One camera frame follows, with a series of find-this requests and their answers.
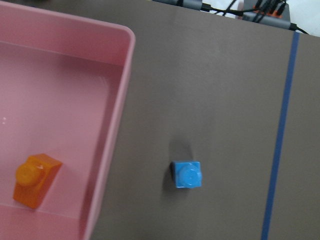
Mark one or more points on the orange sloped block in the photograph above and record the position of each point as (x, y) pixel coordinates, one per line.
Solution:
(34, 178)

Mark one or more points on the pink plastic box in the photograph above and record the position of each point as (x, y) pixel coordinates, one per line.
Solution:
(63, 84)

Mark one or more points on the small blue block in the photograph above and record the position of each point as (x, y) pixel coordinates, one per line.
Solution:
(186, 174)

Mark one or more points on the usb hub with cables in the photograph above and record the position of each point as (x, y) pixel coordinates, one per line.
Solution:
(273, 13)

